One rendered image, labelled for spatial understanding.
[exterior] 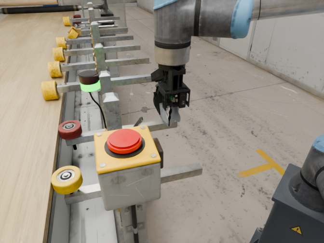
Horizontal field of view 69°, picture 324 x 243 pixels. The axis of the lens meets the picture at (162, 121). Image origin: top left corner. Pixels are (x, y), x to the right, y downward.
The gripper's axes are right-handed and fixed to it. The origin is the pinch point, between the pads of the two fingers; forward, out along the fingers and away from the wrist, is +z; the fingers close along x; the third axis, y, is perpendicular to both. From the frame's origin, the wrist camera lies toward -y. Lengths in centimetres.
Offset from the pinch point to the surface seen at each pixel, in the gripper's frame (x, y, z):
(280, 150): 130, -62, 98
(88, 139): -25.2, -17.6, 14.1
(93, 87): -20.3, -12.1, -9.3
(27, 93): -49, -53, 9
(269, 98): 187, -146, 98
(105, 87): -16.8, -13.1, -8.0
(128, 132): -18.0, 35.4, -24.7
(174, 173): -0.2, 8.0, 15.1
